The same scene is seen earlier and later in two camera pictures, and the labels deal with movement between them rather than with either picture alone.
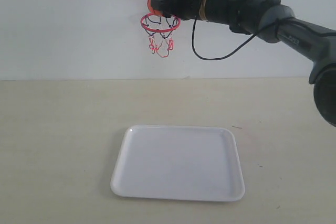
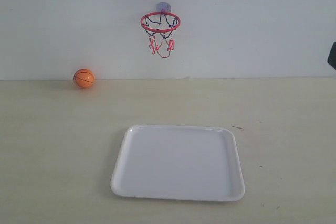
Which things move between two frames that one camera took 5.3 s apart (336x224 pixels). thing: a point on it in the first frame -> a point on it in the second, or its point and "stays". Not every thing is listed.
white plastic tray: [182, 162] stays
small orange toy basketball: [155, 11] -> [83, 78]
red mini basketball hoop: [160, 28] stays
